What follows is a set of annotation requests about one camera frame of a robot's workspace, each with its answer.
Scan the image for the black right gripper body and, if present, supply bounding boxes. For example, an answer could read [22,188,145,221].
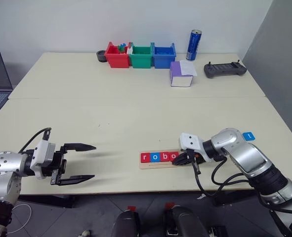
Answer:
[185,149,206,165]

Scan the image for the green plastic bin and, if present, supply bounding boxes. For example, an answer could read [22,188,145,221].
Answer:
[128,42,153,69]

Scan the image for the blue plastic bin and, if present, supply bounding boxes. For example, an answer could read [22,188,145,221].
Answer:
[152,42,177,69]

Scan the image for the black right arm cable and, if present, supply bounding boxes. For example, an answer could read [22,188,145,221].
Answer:
[187,149,256,198]

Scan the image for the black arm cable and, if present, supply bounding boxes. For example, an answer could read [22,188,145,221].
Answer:
[187,149,256,198]
[18,127,52,155]

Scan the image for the wooden letter tray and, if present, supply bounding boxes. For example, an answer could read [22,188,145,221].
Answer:
[138,151,194,170]

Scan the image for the white paper sheet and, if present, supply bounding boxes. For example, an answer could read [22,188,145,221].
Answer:
[179,60,198,78]

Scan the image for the purple white box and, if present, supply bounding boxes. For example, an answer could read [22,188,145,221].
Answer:
[169,61,194,87]

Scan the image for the dark grey round bowl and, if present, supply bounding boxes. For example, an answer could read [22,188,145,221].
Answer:
[96,50,108,63]

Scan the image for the dark rounded shape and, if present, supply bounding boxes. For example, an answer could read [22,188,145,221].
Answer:
[111,210,140,237]
[163,206,209,237]

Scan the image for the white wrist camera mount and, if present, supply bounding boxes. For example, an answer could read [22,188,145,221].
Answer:
[30,140,56,180]
[179,132,212,163]

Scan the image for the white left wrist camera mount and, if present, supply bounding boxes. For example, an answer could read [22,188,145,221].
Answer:
[30,140,56,180]

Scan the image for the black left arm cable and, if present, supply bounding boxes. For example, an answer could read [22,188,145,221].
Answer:
[18,127,52,155]

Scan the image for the blue drink can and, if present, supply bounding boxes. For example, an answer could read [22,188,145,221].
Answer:
[186,29,202,62]

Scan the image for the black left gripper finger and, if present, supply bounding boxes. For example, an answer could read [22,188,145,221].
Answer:
[56,174,95,187]
[62,142,97,154]

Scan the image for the grey handheld controller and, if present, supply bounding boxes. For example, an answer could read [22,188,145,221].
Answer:
[204,61,248,80]

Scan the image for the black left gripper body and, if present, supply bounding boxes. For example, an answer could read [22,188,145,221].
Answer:
[40,145,68,186]

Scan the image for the blue letter tile t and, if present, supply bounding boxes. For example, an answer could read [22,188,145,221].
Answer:
[242,132,256,142]

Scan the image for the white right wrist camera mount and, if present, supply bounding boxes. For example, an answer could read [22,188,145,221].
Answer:
[179,132,212,163]

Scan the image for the red plastic bin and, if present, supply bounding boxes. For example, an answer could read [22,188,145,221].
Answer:
[104,41,131,69]

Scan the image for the white floor cable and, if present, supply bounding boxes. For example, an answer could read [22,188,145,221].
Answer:
[7,203,33,235]

